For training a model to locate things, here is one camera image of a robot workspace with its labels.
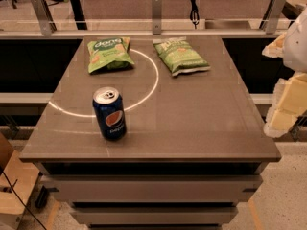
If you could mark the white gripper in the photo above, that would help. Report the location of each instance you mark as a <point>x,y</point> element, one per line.
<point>296,47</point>

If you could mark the blue pepsi can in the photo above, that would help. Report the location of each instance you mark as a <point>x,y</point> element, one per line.
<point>110,114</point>

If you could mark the green chip bag right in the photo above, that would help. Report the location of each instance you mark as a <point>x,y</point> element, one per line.
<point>179,56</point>

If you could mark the green chip bag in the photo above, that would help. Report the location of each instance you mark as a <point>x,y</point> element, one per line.
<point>109,54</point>
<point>179,56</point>

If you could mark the green chip bag left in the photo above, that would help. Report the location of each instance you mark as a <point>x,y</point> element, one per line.
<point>109,54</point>

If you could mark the grey drawer cabinet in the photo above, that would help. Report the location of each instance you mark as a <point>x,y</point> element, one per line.
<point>160,194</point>

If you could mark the cardboard box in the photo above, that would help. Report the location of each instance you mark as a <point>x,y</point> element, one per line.
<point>17,180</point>

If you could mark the right metal bracket post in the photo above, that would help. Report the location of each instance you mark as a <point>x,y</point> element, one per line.
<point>273,16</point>

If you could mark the metal bracket post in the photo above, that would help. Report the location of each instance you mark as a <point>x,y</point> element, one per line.
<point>157,16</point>
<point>273,16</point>
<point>44,20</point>

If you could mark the middle metal bracket post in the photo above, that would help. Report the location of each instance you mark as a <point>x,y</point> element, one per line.
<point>157,16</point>

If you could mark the left metal bracket post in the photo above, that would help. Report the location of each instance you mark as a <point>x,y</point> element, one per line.
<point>44,20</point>

